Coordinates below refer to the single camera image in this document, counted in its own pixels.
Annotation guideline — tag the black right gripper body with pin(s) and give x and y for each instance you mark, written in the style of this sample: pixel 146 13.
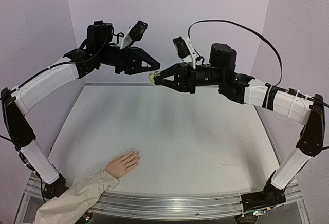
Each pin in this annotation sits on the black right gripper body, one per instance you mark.
pixel 191 78

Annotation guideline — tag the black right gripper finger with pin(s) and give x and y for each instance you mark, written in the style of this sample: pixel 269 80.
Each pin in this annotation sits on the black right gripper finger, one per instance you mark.
pixel 174 85
pixel 171 73

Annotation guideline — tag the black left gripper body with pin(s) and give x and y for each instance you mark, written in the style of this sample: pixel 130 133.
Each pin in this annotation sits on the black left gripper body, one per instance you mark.
pixel 124 58

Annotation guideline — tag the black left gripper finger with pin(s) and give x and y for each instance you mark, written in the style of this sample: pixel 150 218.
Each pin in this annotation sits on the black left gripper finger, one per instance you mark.
pixel 137 69
pixel 145 60

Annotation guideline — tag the yellow nail polish bottle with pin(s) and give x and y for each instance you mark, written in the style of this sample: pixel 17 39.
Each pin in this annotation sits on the yellow nail polish bottle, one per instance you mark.
pixel 152 76

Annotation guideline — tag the beige sleeved forearm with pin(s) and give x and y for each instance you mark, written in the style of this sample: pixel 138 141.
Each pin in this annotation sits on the beige sleeved forearm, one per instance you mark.
pixel 74 202

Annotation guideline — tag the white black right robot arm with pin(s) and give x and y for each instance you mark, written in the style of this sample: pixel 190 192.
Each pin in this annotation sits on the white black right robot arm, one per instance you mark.
pixel 244 89

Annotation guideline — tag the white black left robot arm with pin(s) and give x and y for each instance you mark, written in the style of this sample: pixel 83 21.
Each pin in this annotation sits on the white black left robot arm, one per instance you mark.
pixel 102 46

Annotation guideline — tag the bare human hand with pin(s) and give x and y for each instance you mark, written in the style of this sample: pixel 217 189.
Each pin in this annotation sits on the bare human hand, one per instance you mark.
pixel 122 165

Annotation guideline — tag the aluminium table rear rail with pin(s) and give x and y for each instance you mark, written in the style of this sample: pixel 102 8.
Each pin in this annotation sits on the aluminium table rear rail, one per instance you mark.
pixel 116 84

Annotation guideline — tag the aluminium table rail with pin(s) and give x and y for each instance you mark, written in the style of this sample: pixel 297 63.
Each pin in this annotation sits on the aluminium table rail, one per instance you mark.
pixel 169 207
pixel 116 84

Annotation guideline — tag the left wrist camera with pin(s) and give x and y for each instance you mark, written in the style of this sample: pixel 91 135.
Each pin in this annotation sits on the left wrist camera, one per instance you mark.
pixel 134 34

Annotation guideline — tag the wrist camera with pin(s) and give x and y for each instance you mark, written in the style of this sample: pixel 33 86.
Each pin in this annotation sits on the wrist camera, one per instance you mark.
pixel 186 50
pixel 134 34

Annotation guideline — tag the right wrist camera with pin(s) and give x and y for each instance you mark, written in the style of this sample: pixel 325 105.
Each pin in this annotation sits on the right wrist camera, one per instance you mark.
pixel 186 50

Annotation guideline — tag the aluminium table front rail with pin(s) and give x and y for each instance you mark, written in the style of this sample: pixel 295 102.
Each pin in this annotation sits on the aluminium table front rail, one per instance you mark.
pixel 169 207

